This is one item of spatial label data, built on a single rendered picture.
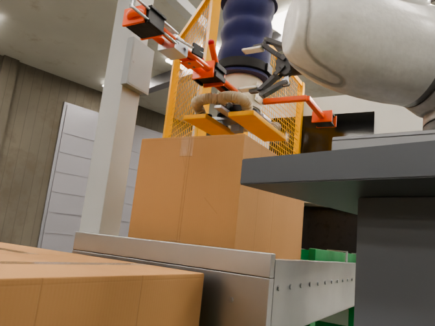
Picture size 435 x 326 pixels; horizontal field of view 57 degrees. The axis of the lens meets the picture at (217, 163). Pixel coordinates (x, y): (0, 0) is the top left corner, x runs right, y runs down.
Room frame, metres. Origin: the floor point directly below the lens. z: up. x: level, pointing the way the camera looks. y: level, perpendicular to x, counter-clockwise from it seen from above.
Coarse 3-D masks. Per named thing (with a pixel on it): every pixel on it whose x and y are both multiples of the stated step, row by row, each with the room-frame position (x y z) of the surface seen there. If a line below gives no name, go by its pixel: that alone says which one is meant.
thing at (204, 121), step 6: (192, 114) 1.43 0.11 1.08; (198, 114) 1.42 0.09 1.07; (204, 114) 1.40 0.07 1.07; (210, 114) 1.50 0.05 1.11; (186, 120) 1.45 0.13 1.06; (192, 120) 1.45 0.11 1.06; (198, 120) 1.44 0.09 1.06; (204, 120) 1.43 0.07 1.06; (210, 120) 1.43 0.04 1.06; (216, 120) 1.47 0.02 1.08; (198, 126) 1.52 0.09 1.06; (204, 126) 1.51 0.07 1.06; (210, 126) 1.50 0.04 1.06; (216, 126) 1.49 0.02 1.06; (222, 126) 1.51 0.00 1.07; (228, 126) 1.63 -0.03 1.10; (210, 132) 1.58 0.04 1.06; (216, 132) 1.58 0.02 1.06; (222, 132) 1.57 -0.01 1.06; (228, 132) 1.56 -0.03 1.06
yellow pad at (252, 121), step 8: (232, 112) 1.35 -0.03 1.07; (240, 112) 1.33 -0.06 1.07; (248, 112) 1.32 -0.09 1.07; (256, 112) 1.41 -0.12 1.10; (240, 120) 1.38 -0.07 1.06; (248, 120) 1.37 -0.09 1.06; (256, 120) 1.36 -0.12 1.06; (264, 120) 1.39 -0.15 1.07; (248, 128) 1.47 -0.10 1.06; (256, 128) 1.46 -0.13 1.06; (264, 128) 1.45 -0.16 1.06; (272, 128) 1.46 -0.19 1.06; (264, 136) 1.57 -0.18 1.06; (272, 136) 1.56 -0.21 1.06; (280, 136) 1.55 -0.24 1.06
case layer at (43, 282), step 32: (0, 256) 0.91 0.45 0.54; (32, 256) 1.00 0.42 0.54; (64, 256) 1.11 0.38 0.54; (0, 288) 0.58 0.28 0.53; (32, 288) 0.62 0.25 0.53; (64, 288) 0.67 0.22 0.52; (96, 288) 0.73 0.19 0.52; (128, 288) 0.80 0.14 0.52; (160, 288) 0.89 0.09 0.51; (192, 288) 1.00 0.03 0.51; (0, 320) 0.59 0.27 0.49; (32, 320) 0.63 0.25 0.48; (64, 320) 0.68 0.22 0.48; (96, 320) 0.74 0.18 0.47; (128, 320) 0.82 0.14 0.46; (160, 320) 0.90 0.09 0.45; (192, 320) 1.01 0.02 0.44
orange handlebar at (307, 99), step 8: (128, 16) 0.97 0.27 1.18; (136, 16) 0.96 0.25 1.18; (168, 32) 1.05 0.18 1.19; (160, 40) 1.08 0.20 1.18; (168, 40) 1.07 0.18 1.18; (192, 56) 1.16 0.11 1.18; (184, 64) 1.21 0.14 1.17; (192, 64) 1.21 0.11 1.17; (200, 64) 1.20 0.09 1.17; (216, 88) 1.40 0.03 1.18; (232, 88) 1.40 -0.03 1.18; (288, 96) 1.46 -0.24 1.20; (296, 96) 1.44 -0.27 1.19; (304, 96) 1.43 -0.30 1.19; (264, 104) 1.52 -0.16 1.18; (312, 104) 1.47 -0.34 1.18; (320, 112) 1.56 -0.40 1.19
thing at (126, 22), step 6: (138, 6) 0.97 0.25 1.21; (126, 12) 0.98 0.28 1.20; (144, 12) 0.95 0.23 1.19; (126, 18) 0.98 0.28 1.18; (132, 18) 0.97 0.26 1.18; (138, 18) 0.96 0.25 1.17; (126, 24) 0.98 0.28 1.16; (132, 24) 0.97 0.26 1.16; (138, 24) 0.97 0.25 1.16; (144, 24) 0.97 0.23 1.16; (132, 30) 1.01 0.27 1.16; (138, 30) 1.01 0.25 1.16; (144, 30) 1.00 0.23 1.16; (150, 30) 1.00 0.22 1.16; (144, 36) 1.03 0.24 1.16; (150, 36) 1.03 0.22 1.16; (156, 36) 1.03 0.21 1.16
